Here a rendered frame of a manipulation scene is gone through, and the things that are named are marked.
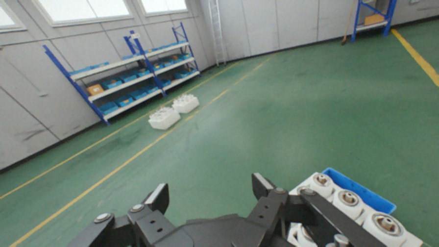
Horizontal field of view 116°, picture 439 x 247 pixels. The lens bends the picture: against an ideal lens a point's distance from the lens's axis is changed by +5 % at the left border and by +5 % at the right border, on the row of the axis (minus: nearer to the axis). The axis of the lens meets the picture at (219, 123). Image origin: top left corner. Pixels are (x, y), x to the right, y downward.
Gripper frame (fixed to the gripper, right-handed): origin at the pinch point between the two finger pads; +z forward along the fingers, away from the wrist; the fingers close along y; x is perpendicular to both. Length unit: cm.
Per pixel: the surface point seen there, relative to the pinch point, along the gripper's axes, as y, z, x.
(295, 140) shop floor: 82, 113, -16
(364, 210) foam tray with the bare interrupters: 67, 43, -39
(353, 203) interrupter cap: 59, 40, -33
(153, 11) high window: -158, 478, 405
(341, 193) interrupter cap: 58, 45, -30
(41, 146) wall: -404, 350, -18
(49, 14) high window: -342, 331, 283
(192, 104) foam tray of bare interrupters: -29, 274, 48
